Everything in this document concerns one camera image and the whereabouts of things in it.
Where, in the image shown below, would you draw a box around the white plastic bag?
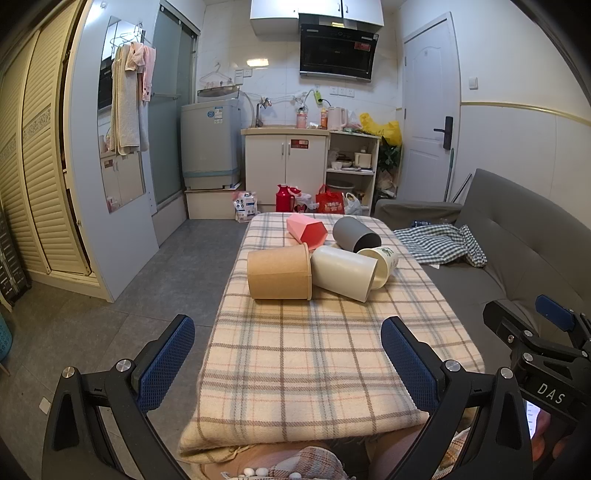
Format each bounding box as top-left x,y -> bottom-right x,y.
344,192 -> 370,216

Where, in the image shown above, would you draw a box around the grey washing machine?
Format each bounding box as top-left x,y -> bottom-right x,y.
180,90 -> 242,190

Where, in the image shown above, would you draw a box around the yellow plastic bag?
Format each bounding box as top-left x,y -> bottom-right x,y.
359,113 -> 402,147

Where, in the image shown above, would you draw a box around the person's plaid clothing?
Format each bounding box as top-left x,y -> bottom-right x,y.
194,434 -> 472,480

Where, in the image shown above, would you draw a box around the blue white package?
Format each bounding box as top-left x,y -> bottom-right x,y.
232,191 -> 258,223

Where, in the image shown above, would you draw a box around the white door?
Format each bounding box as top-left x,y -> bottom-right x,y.
401,18 -> 462,204

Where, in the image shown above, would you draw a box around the red thermos jug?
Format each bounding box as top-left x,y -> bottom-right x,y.
276,184 -> 301,213

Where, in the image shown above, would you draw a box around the black door handle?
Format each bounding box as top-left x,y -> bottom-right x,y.
434,116 -> 454,149

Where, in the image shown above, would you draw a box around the frosted glass sliding door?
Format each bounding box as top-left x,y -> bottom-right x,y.
150,7 -> 201,206

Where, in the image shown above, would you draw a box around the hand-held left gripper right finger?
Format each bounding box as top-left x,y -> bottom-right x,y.
380,316 -> 535,480

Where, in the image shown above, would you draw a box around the red shopping bag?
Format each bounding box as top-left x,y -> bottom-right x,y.
316,185 -> 347,214

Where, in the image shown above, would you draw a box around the white sink cabinet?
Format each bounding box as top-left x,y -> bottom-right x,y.
240,127 -> 331,213

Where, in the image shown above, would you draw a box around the wire clothes hanger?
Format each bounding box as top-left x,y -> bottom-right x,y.
198,62 -> 237,89

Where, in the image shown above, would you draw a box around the pink hexagonal cup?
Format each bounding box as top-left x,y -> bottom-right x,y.
286,213 -> 329,252

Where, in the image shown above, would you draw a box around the cream printed cup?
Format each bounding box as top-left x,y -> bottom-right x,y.
356,247 -> 400,291

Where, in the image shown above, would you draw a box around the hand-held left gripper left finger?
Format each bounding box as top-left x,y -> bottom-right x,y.
41,314 -> 197,480

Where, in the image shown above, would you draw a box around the wall mirror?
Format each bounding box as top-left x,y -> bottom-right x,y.
97,15 -> 147,214

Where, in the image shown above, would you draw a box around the grey cup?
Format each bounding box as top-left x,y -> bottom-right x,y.
333,217 -> 382,254

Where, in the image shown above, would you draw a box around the blue basket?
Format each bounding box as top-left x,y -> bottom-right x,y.
0,314 -> 11,366

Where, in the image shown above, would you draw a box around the black range hood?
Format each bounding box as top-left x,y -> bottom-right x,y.
299,14 -> 380,82

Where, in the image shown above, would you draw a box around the white open shelf unit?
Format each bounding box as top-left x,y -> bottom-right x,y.
324,130 -> 382,216

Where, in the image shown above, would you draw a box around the broom stick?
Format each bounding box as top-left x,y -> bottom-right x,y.
444,148 -> 458,202

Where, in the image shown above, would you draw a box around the white plastic cup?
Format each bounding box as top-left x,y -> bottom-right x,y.
310,246 -> 379,303

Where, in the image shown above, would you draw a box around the beige towel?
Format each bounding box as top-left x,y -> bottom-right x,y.
112,44 -> 142,156

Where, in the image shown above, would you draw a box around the black folded rack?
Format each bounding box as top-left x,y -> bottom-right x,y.
0,203 -> 31,308

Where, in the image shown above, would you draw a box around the grey sofa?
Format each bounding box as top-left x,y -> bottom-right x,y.
373,168 -> 591,370

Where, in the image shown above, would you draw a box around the white wall cabinets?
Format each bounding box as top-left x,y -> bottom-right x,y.
250,0 -> 385,36

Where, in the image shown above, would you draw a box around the green checked cloth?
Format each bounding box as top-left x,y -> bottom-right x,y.
396,223 -> 488,269

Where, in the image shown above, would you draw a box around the louvered wardrobe doors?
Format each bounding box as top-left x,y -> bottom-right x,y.
0,0 -> 100,278

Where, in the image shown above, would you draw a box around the brown paper cup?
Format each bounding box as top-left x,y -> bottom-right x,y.
247,243 -> 315,302

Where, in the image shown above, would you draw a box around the white platform box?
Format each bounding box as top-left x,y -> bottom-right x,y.
185,181 -> 246,220

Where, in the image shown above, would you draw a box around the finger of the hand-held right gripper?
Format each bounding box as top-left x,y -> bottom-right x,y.
534,294 -> 591,352
482,300 -> 581,365

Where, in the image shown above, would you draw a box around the pink cloth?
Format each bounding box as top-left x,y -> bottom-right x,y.
126,42 -> 157,103

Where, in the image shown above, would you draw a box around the plaid blanket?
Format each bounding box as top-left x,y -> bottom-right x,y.
179,211 -> 485,459

